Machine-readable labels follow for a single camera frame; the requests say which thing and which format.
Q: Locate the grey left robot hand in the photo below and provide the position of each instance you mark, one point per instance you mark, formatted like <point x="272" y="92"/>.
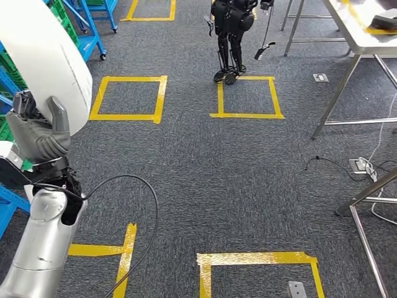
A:
<point x="40" y="142"/>

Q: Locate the white curved panel part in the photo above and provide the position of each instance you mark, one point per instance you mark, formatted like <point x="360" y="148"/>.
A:
<point x="46" y="53"/>

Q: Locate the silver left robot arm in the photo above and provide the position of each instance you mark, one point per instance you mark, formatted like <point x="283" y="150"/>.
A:
<point x="43" y="246"/>

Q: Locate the blue metal shelf rack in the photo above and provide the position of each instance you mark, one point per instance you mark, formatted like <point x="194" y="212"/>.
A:
<point x="90" y="41"/>
<point x="9" y="205"/>

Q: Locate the yellow floor tape square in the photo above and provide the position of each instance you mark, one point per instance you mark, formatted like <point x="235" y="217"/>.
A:
<point x="254" y="258"/>
<point x="247" y="116"/>

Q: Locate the black humanoid robot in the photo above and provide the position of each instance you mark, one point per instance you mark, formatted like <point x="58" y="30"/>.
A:
<point x="231" y="20"/>

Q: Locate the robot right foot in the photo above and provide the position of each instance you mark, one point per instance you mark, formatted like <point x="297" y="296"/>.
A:
<point x="296" y="290"/>

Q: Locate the grey floor socket plate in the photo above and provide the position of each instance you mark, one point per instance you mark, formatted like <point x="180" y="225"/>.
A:
<point x="321" y="77"/>

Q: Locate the steel table with yellow tape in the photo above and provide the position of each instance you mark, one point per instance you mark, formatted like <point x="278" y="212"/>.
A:
<point x="356" y="33"/>

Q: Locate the flat black object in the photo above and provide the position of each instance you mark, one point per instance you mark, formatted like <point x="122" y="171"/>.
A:
<point x="384" y="21"/>

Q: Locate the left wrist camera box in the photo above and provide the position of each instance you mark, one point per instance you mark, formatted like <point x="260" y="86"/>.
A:
<point x="12" y="175"/>

